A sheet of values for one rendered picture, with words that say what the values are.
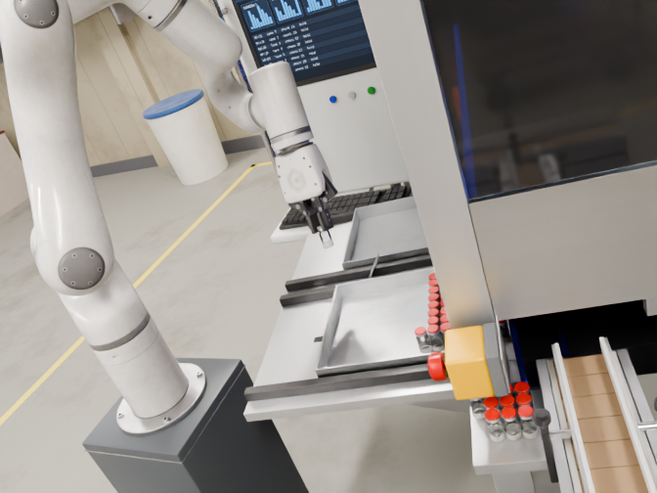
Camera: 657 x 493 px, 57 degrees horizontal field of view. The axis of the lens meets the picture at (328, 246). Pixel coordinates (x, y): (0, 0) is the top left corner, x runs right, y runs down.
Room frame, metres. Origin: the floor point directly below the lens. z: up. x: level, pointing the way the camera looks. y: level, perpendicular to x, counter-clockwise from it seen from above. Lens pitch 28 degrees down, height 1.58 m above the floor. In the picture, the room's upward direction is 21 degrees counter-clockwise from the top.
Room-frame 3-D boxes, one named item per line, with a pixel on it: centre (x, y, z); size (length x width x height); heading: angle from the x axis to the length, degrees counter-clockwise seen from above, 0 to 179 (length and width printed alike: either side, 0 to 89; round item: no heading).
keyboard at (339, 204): (1.66, -0.09, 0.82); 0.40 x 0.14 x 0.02; 63
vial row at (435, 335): (0.90, -0.14, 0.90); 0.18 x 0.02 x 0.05; 161
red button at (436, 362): (0.65, -0.09, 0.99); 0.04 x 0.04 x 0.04; 71
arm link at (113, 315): (1.03, 0.43, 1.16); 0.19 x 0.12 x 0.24; 22
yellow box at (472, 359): (0.64, -0.13, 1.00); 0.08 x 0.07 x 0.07; 71
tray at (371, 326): (0.91, -0.10, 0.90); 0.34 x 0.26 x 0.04; 71
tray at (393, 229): (1.23, -0.22, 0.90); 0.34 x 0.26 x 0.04; 71
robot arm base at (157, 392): (1.00, 0.42, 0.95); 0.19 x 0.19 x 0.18
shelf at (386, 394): (1.10, -0.09, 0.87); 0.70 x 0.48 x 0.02; 161
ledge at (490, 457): (0.61, -0.17, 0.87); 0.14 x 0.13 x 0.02; 71
